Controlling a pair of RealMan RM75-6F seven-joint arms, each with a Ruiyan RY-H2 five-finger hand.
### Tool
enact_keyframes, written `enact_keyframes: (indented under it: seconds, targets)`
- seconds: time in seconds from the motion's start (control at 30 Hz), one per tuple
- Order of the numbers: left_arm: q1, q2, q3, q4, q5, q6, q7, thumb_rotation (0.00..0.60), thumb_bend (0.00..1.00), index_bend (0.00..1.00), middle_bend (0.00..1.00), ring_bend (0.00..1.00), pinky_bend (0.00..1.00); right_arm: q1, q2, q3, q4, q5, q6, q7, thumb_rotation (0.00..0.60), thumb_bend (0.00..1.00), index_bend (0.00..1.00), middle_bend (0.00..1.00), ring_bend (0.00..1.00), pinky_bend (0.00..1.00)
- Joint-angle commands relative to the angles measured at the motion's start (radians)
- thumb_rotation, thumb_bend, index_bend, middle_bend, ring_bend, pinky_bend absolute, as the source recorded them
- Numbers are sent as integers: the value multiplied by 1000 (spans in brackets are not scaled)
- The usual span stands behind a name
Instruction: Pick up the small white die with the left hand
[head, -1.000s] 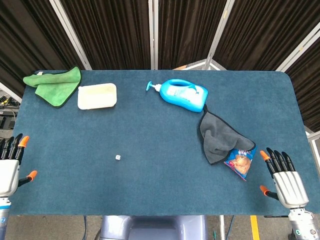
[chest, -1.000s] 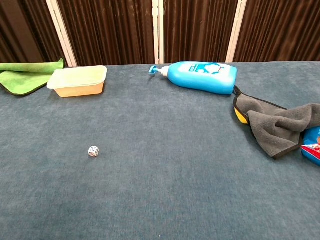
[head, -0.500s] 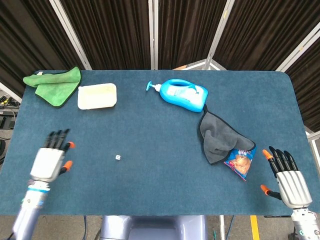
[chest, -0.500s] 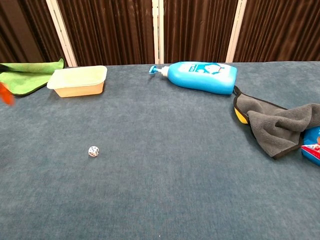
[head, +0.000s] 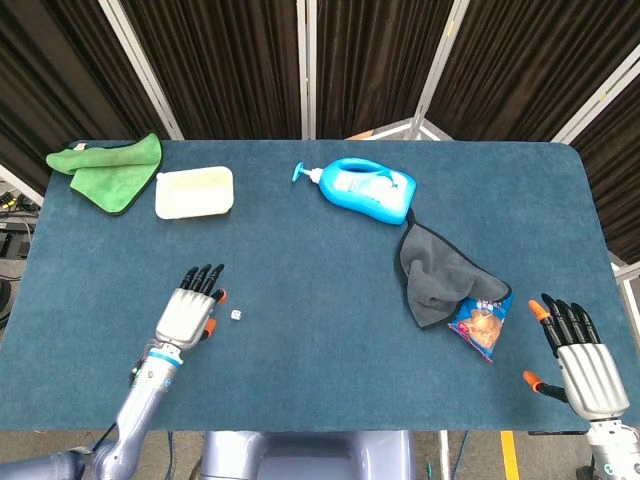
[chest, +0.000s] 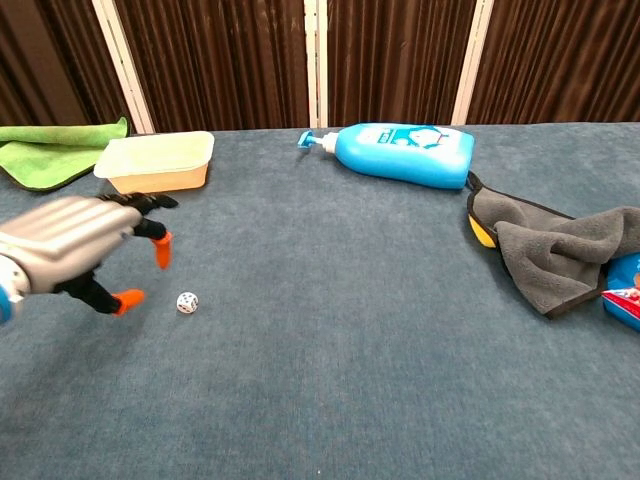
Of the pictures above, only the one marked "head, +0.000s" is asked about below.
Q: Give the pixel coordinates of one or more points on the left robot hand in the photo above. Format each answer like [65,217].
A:
[186,312]

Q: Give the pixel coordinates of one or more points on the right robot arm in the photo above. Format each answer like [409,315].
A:
[614,447]

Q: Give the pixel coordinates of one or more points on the white plastic container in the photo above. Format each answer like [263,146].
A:
[194,192]

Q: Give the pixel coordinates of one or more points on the small white die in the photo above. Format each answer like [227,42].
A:
[236,315]

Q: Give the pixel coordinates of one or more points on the blue pump detergent bottle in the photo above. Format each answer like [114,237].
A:
[367,189]

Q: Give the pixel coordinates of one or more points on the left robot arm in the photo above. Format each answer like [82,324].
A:
[132,400]

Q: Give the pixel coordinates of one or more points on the grey robot torso base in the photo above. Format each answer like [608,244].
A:
[305,455]

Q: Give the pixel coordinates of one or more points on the blue snack packet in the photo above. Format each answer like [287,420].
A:
[482,327]

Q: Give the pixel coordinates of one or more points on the grey microfiber cloth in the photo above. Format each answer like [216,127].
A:
[442,280]

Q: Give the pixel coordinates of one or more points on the green microfiber cloth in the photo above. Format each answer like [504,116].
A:
[110,172]

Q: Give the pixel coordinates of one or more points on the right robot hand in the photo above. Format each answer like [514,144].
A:
[590,370]

